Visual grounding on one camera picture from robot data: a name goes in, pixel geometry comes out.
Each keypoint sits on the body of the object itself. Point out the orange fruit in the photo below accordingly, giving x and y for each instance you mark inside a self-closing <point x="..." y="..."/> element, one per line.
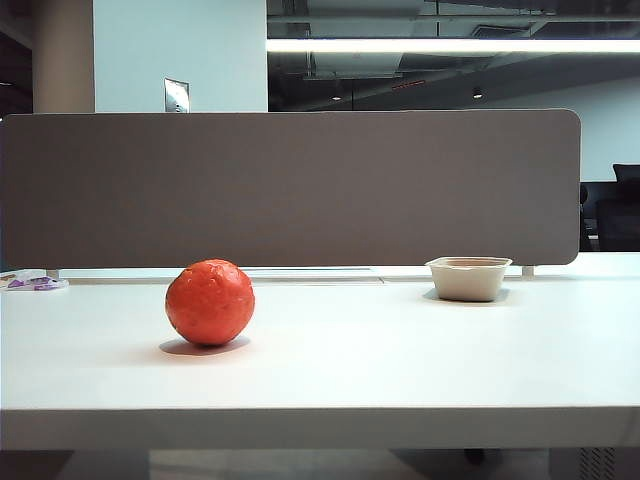
<point x="210" y="302"/>

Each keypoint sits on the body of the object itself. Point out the beige paper lunchbox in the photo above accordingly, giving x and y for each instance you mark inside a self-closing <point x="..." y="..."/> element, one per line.
<point x="469" y="285"/>

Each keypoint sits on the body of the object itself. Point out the grey fabric desk divider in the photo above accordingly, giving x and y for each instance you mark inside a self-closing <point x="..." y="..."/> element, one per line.
<point x="300" y="190"/>

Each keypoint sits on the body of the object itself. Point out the black ceiling spotlight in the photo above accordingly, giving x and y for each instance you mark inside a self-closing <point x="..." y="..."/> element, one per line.
<point x="478" y="93"/>

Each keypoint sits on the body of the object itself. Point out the long white ceiling light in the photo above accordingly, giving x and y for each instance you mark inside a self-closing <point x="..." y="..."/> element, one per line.
<point x="450" y="45"/>

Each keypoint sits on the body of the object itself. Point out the purple and white packet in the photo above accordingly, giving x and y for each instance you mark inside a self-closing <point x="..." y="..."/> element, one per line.
<point x="30" y="282"/>

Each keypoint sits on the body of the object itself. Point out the black office chair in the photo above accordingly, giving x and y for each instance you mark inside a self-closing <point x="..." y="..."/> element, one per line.
<point x="617" y="220"/>

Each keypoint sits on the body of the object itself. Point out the black vent grille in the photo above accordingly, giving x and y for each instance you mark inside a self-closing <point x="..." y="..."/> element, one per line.
<point x="597" y="464"/>

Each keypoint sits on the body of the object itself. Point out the silver wall plate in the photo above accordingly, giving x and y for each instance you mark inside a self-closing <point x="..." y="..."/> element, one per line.
<point x="176" y="95"/>

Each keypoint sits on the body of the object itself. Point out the white divider bracket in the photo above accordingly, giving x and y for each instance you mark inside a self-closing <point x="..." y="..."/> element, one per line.
<point x="53" y="274"/>
<point x="527" y="271"/>

